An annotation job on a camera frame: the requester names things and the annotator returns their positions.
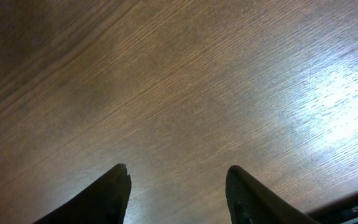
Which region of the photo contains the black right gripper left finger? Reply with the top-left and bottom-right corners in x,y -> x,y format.
35,164 -> 132,224

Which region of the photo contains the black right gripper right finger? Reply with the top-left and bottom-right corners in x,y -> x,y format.
225,165 -> 316,224

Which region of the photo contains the black metal frame structure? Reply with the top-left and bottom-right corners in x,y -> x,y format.
307,192 -> 358,224

